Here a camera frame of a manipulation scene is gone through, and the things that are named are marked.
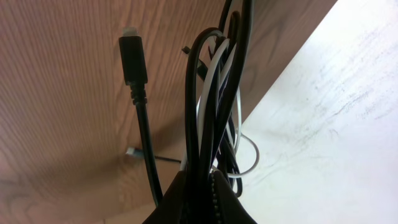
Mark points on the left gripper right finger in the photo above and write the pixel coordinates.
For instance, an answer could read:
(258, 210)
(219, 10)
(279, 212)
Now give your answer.
(226, 206)

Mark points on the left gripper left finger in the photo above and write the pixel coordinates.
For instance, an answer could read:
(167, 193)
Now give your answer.
(172, 209)

